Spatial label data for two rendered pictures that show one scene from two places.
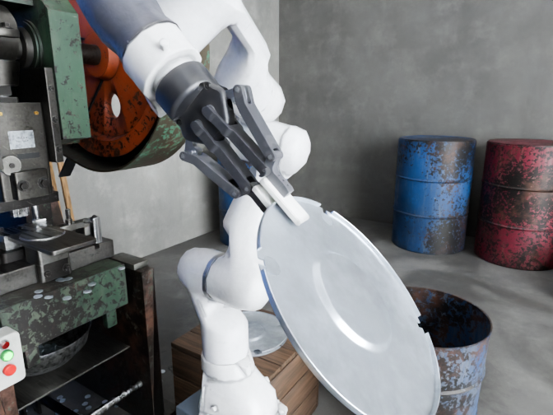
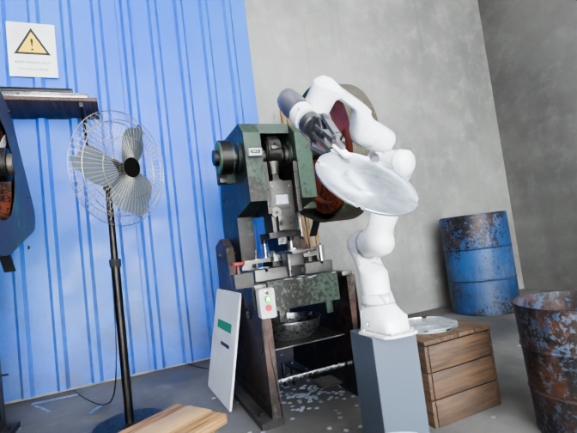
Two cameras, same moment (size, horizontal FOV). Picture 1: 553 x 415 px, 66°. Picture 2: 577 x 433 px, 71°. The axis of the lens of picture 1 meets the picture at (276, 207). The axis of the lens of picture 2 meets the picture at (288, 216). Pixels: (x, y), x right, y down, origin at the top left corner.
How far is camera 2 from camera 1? 0.84 m
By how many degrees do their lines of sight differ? 38
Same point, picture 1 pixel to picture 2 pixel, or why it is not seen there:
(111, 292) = (328, 289)
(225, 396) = (371, 314)
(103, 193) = (349, 265)
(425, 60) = not seen: outside the picture
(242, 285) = (371, 236)
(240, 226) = not seen: hidden behind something
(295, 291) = (331, 171)
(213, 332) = (363, 273)
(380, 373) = (364, 198)
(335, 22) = (551, 106)
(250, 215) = not seen: hidden behind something
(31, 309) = (282, 286)
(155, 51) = (297, 111)
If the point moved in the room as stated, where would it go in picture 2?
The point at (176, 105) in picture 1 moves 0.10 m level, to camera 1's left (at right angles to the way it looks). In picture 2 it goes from (304, 127) to (278, 135)
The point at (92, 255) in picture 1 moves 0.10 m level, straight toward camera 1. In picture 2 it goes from (318, 267) to (317, 268)
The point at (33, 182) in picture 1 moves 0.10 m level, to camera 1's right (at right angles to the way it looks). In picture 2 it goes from (287, 221) to (302, 218)
